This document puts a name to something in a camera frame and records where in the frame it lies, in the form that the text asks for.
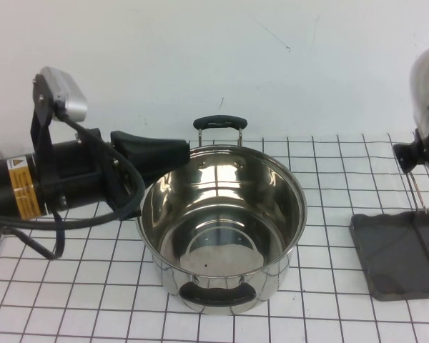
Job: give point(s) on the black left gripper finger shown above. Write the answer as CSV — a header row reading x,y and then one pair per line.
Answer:
x,y
146,141
153,159

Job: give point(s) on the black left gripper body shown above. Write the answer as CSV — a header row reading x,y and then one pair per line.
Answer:
x,y
82,168

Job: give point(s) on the stainless steel lid black knob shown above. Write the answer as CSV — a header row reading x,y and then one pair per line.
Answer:
x,y
427,93

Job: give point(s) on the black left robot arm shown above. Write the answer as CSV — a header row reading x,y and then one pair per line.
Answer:
x,y
0,186

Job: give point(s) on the white black grid tablecloth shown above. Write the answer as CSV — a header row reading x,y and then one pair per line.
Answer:
x,y
93,286

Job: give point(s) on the black plastic drip tray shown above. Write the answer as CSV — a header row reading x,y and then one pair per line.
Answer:
x,y
389,257

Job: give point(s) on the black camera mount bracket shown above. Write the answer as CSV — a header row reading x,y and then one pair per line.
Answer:
x,y
41,135

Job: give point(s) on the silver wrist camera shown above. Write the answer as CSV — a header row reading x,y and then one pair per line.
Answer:
x,y
69,93

